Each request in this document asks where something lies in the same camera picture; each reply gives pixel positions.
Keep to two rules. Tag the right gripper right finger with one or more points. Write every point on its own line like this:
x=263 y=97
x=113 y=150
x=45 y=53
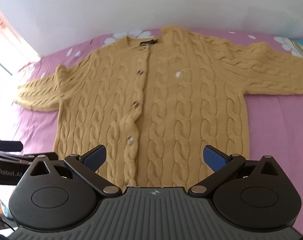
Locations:
x=224 y=167

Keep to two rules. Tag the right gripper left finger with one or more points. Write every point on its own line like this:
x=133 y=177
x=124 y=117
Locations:
x=86 y=165

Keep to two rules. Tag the mustard cable-knit cardigan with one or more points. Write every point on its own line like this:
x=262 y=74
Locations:
x=155 y=104

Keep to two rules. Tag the red patterned curtain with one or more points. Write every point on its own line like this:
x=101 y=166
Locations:
x=6 y=28

